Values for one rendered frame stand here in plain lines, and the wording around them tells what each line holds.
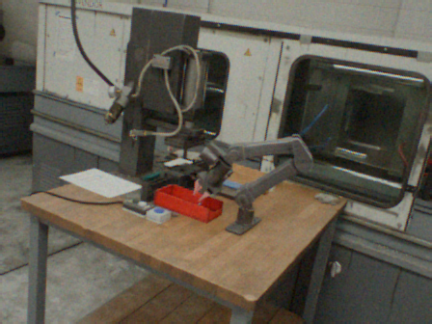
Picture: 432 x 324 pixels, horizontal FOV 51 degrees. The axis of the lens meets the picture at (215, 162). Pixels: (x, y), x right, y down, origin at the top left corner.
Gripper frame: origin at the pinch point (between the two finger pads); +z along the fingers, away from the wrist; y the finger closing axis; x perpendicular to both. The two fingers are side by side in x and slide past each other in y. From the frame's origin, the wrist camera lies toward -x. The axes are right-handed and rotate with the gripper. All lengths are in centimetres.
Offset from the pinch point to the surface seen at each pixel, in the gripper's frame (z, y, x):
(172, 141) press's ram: -3.1, 26.5, -9.7
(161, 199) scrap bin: 9.8, 9.4, 5.6
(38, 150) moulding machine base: 139, 145, -93
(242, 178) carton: 1.5, -0.7, -42.8
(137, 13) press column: -32, 76, -13
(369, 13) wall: -83, 59, -291
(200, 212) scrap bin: 0.4, -6.1, 5.7
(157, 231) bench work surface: 6.5, -3.1, 24.7
